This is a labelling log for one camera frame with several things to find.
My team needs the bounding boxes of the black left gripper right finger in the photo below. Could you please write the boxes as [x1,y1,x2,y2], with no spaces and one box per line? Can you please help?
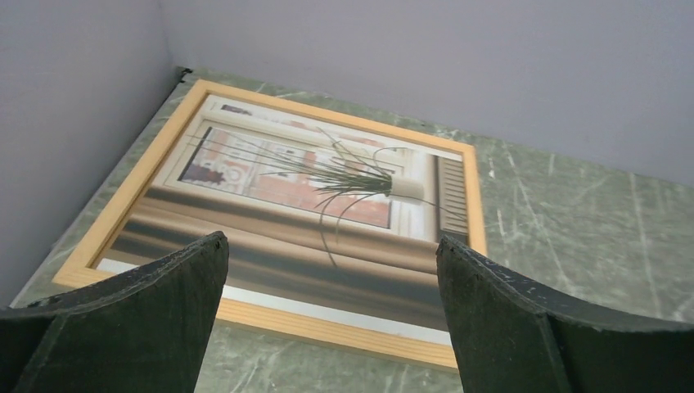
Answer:
[436,236,693,392]

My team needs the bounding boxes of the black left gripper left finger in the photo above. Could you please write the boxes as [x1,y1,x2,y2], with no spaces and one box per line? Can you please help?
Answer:
[1,231,229,392]

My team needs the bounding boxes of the wooden picture frame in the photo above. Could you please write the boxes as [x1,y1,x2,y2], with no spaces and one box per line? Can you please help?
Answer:
[53,79,487,370]

